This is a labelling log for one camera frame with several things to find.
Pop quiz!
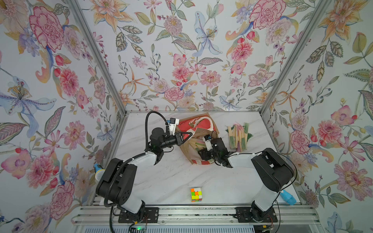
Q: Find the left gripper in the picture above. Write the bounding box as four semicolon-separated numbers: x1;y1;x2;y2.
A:
158;133;192;150

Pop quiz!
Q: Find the red burlap tote bag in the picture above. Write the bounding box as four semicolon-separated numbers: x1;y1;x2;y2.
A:
176;113;219;165

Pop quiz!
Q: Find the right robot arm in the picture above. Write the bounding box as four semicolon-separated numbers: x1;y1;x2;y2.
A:
198;136;297;215

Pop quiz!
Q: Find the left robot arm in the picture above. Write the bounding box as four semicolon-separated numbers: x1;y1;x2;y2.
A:
96;128;193;215

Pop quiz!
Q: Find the pink green folding fan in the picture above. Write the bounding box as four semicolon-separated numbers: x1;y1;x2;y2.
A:
189;138;206;147

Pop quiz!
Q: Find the rubik's cube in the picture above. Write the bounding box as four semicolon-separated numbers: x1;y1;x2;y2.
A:
190;187;203;202

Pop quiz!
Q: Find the blue object right edge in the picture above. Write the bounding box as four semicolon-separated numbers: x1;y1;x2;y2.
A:
280;190;297;205

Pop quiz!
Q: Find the patterned paper cup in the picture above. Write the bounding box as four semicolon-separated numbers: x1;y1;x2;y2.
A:
94;164;105;182

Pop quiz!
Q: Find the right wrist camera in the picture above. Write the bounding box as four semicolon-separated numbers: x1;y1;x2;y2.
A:
203;135;212;151

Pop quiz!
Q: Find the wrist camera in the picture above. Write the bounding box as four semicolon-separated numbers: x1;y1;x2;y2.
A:
203;135;212;151
168;117;180;135

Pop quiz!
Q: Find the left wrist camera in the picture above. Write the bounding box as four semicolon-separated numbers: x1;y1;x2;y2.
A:
168;117;180;135

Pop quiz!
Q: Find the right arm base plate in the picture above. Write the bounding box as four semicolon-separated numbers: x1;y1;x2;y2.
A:
235;206;278;223

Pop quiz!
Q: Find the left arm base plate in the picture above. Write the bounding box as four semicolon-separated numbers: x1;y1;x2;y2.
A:
118;207;159;223

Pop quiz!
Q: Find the black corrugated cable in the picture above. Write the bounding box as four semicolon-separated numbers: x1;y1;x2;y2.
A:
103;110;170;233

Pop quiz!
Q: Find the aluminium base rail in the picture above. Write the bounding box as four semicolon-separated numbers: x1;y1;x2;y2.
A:
72;204;320;226

